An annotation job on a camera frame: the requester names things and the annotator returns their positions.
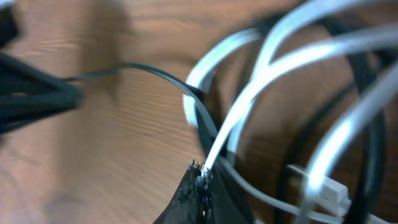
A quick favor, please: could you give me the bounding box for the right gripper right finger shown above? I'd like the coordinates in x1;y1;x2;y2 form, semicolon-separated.
211;161;254;224

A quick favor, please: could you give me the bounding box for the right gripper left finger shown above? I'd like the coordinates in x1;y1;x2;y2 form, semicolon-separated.
154;161;215;224

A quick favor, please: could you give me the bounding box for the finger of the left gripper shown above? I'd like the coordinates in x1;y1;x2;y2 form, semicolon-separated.
1;53;82;134

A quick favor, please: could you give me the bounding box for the white cable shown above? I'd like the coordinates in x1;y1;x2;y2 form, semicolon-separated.
182;0;398;224

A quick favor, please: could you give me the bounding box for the black cable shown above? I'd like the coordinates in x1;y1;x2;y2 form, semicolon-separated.
62;12;398;224

